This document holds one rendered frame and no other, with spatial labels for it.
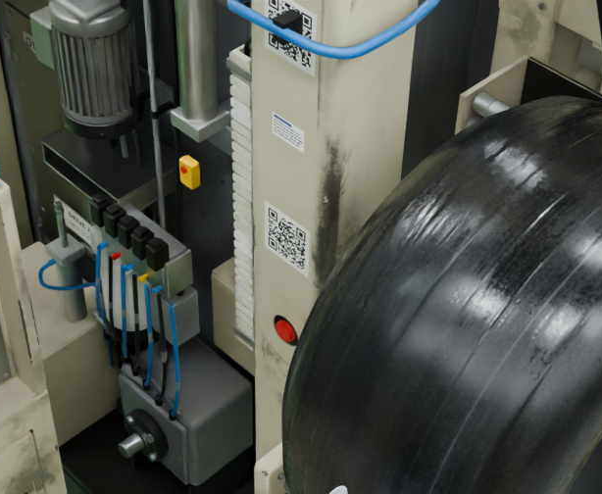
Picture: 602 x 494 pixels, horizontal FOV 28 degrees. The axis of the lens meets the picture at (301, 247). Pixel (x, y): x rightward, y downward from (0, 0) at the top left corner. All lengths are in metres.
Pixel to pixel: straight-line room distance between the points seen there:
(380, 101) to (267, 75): 0.12
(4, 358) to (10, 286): 0.15
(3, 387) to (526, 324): 0.87
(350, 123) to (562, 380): 0.38
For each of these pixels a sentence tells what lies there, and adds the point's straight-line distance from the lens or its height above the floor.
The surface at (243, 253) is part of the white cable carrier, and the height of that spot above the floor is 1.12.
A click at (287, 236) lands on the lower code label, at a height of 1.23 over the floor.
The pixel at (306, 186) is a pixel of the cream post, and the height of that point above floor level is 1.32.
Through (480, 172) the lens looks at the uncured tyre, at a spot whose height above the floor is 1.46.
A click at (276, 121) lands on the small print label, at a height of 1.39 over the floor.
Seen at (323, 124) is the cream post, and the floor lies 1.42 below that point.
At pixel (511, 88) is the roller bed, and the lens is 1.82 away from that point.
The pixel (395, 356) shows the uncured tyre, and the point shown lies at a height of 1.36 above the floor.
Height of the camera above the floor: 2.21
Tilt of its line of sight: 44 degrees down
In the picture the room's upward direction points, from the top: 2 degrees clockwise
